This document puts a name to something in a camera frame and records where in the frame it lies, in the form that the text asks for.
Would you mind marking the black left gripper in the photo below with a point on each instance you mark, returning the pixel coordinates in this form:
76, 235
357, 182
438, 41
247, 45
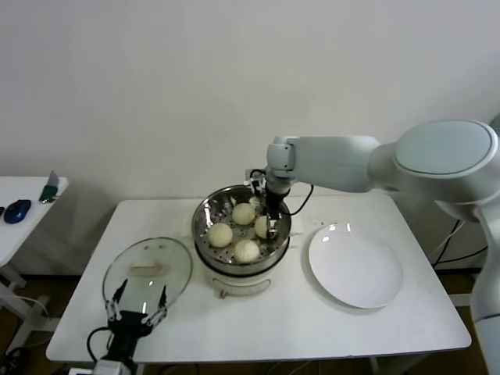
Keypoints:
127, 326

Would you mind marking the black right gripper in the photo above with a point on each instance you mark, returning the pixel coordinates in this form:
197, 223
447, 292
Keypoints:
275, 203

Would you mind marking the white steamed baozi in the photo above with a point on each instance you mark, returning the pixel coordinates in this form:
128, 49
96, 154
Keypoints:
220, 235
261, 228
244, 214
246, 251

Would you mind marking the round glass pot lid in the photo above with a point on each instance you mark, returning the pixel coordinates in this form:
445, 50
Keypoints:
172, 258

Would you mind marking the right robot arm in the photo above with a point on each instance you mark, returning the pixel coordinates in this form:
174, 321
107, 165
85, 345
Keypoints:
351, 160

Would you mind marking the stainless steel steamer basket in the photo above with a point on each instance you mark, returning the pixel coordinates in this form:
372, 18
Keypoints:
203, 216

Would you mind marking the white round plate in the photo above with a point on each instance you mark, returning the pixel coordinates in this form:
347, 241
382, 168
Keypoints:
351, 265

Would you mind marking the white side table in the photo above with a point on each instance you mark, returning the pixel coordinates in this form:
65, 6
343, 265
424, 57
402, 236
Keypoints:
35, 218

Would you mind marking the blue computer mouse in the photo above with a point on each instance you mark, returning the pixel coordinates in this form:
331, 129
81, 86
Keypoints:
17, 211

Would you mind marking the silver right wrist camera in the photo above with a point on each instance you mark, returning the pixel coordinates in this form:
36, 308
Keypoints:
256, 179

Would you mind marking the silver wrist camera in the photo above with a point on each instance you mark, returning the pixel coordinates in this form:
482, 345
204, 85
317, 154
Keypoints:
106, 368
256, 179

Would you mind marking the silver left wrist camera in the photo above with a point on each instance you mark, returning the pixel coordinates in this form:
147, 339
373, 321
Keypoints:
106, 368

